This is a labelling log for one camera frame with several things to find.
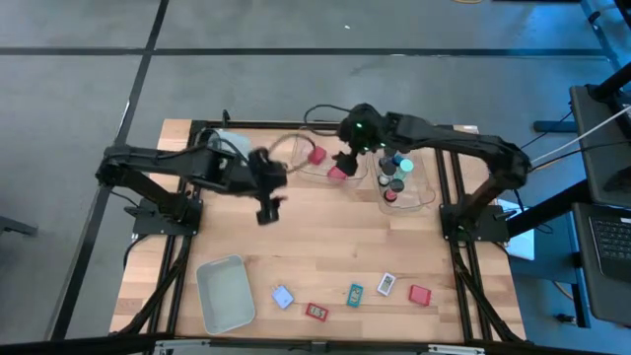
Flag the black side desk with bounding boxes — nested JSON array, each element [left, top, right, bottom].
[[507, 61, 631, 327]]

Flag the blue white packet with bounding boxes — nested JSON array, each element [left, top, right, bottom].
[[270, 284, 296, 311]]

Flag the black computer mouse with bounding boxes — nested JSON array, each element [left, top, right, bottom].
[[602, 166, 631, 193]]

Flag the black furniture foot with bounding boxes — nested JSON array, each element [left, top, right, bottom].
[[0, 214, 38, 238]]

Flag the large clear plastic bin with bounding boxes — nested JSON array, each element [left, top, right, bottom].
[[288, 122, 370, 191]]

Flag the teal card packet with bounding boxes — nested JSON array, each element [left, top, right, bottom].
[[345, 282, 365, 309]]

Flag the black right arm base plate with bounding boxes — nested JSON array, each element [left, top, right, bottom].
[[440, 202, 510, 243]]

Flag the grey plastic tray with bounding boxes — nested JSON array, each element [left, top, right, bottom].
[[195, 253, 257, 336]]

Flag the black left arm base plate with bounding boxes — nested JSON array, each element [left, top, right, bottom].
[[131, 196, 203, 237]]

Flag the small clear plastic bin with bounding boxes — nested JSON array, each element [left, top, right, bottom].
[[375, 145, 439, 216]]

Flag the red card packet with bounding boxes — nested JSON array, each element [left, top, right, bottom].
[[304, 302, 330, 322]]

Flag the black aluminium table frame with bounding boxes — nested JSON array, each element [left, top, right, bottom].
[[110, 108, 526, 355]]

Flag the white cable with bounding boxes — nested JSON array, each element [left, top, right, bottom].
[[529, 105, 631, 167]]

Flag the black laptop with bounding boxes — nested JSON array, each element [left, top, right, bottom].
[[588, 214, 631, 285]]

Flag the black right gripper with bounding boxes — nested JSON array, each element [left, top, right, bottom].
[[331, 102, 395, 178]]

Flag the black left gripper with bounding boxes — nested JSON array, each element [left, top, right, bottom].
[[245, 147, 290, 227]]

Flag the white cylindrical container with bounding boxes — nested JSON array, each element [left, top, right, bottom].
[[215, 128, 253, 165]]

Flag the black floor cable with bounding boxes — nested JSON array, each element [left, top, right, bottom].
[[520, 110, 576, 152]]

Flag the white card packet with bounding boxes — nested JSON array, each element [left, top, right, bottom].
[[377, 271, 397, 298]]

